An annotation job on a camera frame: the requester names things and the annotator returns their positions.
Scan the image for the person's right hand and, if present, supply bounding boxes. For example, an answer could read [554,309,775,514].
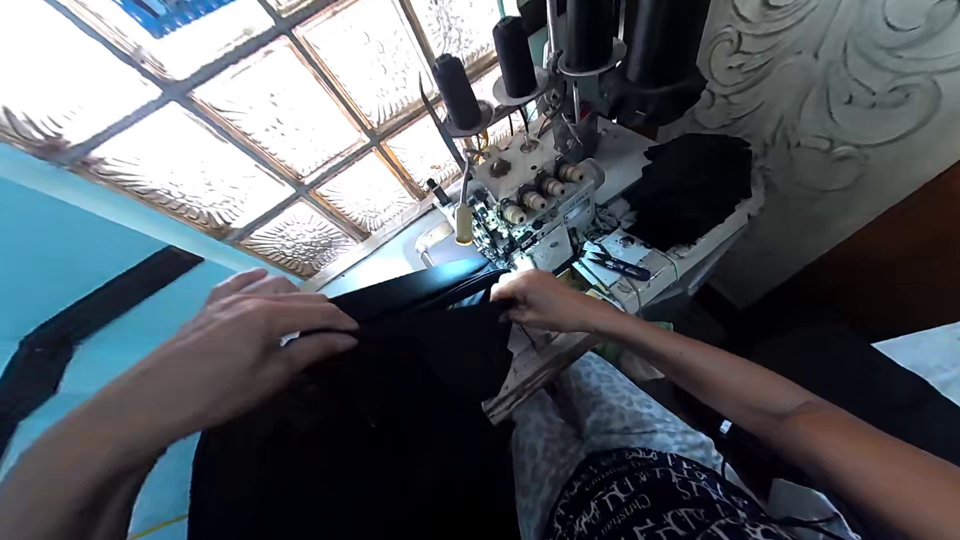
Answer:
[489,268,606,334]

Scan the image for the person's left hand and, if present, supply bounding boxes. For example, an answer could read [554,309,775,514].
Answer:
[123,268,360,451]

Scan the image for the large black fabric garment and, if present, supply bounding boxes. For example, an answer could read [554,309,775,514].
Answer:
[187,258,516,540]

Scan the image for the person's left forearm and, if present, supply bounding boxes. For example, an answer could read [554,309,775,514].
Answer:
[0,378,177,540]

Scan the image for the person's right forearm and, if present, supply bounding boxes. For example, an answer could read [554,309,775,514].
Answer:
[588,300,960,540]

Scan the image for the white sewing table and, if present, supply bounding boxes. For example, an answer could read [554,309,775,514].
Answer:
[300,116,766,426]

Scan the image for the white overlock sewing machine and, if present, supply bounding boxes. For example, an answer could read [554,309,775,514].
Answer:
[414,0,628,273]

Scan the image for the black thread snips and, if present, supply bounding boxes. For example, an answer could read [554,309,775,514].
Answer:
[585,251,652,282]

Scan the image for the green printed cloth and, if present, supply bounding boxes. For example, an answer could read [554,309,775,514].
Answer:
[591,321,675,382]

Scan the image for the person's legs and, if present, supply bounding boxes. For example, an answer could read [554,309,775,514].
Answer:
[511,351,751,540]

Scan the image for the glass block window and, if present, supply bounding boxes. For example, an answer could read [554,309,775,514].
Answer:
[0,0,505,282]

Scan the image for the small black thread cone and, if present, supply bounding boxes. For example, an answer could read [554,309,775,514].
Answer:
[432,53,483,132]
[492,16,540,99]

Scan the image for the crumpled black cloth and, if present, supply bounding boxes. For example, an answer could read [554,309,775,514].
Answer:
[622,133,753,252]

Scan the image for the person's body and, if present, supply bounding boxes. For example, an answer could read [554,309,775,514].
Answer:
[541,447,796,540]

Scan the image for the large black thread cone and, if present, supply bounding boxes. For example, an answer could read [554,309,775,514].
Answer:
[609,0,711,127]
[564,0,617,74]

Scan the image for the black cloth sheet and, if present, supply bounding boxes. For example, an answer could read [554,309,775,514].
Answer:
[738,322,960,466]

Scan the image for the dark brown wooden panel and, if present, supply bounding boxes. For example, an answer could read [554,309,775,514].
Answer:
[708,159,960,339]

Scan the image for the black cable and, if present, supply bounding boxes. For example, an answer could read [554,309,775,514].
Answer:
[765,511,845,540]

